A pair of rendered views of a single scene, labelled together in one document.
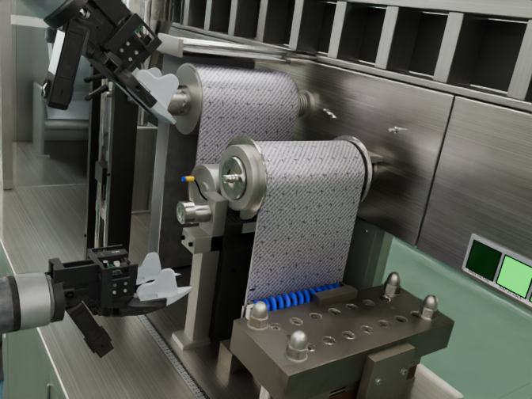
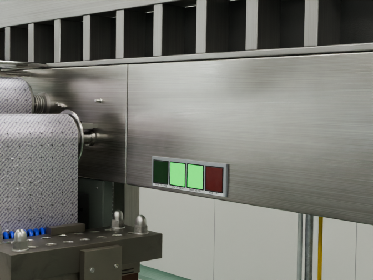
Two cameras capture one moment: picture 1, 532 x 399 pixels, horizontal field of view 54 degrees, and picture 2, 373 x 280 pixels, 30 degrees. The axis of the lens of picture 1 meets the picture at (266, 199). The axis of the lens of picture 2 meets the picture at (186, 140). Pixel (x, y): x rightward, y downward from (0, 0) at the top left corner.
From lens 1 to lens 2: 0.86 m
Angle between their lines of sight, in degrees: 17
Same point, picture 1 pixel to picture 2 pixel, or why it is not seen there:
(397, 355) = (106, 250)
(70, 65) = not seen: outside the picture
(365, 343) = (79, 244)
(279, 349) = (8, 249)
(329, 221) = (54, 171)
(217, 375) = not seen: outside the picture
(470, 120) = (137, 78)
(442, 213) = (136, 150)
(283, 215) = (11, 164)
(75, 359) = not seen: outside the picture
